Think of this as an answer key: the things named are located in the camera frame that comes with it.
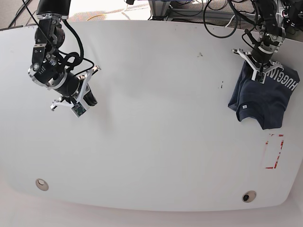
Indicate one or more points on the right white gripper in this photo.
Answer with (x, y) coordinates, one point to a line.
(76, 89)

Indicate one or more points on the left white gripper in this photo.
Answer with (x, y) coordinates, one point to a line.
(257, 64)

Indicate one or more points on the dark blue t-shirt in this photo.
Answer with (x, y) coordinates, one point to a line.
(265, 102)

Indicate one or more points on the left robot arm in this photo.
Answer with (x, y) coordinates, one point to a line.
(271, 37)

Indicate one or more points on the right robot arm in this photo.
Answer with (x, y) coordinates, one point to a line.
(52, 68)

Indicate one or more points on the red tape rectangle marking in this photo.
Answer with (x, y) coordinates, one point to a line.
(273, 148)

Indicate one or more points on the left table grommet hole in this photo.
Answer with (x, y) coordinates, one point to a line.
(42, 184)

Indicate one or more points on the table grommet hole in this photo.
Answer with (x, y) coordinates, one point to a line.
(249, 196)
(42, 184)

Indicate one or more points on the right table grommet hole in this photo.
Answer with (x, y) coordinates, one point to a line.
(249, 196)

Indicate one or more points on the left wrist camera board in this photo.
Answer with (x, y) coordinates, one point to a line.
(260, 77)

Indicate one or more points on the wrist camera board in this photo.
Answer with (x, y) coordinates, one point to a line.
(78, 109)
(260, 77)

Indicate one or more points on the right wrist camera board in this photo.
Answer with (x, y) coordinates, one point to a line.
(78, 109)

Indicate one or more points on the aluminium frame rail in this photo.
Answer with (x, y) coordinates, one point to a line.
(191, 10)

